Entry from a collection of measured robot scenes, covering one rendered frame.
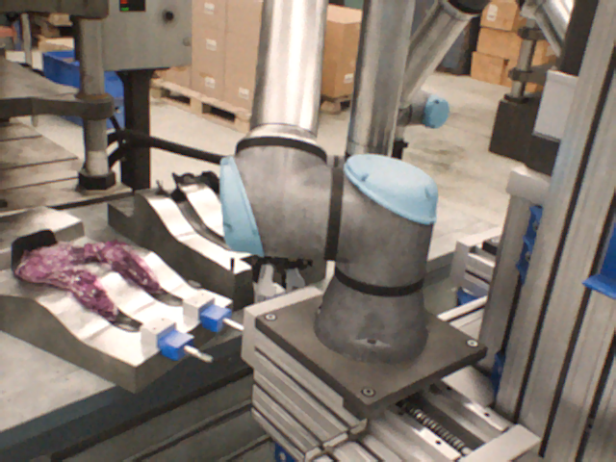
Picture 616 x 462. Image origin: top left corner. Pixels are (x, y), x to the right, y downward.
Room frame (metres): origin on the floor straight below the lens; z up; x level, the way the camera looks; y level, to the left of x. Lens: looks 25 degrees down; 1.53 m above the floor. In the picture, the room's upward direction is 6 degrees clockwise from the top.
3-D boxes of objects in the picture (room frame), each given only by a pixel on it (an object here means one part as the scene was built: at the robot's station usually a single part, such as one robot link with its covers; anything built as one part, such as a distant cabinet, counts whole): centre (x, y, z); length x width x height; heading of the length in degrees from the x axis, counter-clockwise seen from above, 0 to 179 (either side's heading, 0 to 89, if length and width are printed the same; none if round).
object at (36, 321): (1.15, 0.43, 0.86); 0.50 x 0.26 x 0.11; 63
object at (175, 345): (0.98, 0.21, 0.86); 0.13 x 0.05 x 0.05; 63
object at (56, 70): (5.01, 1.72, 0.32); 0.60 x 0.41 x 0.22; 52
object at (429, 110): (1.63, -0.21, 1.14); 0.11 x 0.11 x 0.08; 38
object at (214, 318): (1.08, 0.16, 0.86); 0.13 x 0.05 x 0.05; 63
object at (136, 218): (1.46, 0.24, 0.87); 0.50 x 0.26 x 0.14; 46
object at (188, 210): (1.45, 0.24, 0.92); 0.35 x 0.16 x 0.09; 46
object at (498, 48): (7.88, -1.92, 0.42); 0.86 x 0.33 x 0.83; 46
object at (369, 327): (0.80, -0.08, 1.09); 0.15 x 0.15 x 0.10
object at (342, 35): (6.54, 0.21, 0.37); 1.20 x 0.82 x 0.74; 54
